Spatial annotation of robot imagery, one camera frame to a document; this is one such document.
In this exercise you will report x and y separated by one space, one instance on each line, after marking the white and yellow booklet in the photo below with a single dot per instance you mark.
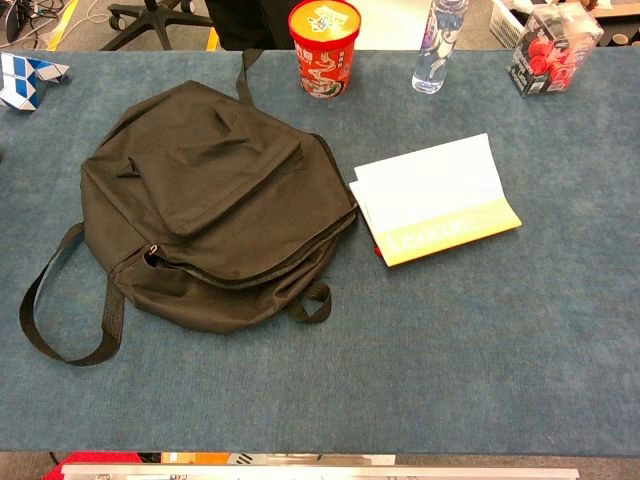
430 190

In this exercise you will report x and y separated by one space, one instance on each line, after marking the black fabric backpack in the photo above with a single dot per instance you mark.
200 175

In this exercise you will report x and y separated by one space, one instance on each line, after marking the blue felt table cover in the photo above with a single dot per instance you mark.
350 375

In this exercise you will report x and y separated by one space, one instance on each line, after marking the red instant noodle cup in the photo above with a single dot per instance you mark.
325 65

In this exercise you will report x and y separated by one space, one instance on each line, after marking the clear plastic water bottle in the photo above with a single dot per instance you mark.
430 70

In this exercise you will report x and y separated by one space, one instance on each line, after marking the black bulky object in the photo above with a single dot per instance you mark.
250 25

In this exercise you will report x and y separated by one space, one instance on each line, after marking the black office chair base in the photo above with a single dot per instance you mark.
150 20

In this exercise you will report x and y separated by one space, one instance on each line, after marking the white plastic basket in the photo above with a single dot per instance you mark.
502 22

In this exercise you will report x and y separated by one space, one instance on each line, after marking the clear box of red parts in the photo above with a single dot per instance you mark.
545 60

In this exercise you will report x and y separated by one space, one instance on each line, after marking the red flat object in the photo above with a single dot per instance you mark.
90 457

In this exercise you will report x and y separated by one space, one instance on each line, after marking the blue white snake puzzle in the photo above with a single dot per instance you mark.
20 85

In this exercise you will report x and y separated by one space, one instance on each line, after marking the aluminium profile rail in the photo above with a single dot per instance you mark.
320 471

